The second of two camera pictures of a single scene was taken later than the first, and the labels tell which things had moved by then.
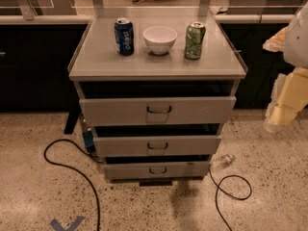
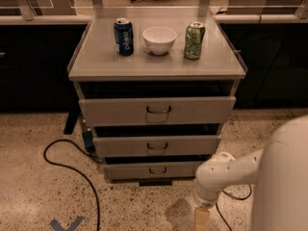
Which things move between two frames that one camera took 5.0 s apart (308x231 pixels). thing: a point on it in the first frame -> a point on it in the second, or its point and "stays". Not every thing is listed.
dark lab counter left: x=36 y=52 stays
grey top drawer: x=213 y=109 stays
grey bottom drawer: x=160 y=169 stays
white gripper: x=297 y=42 -> x=204 y=201
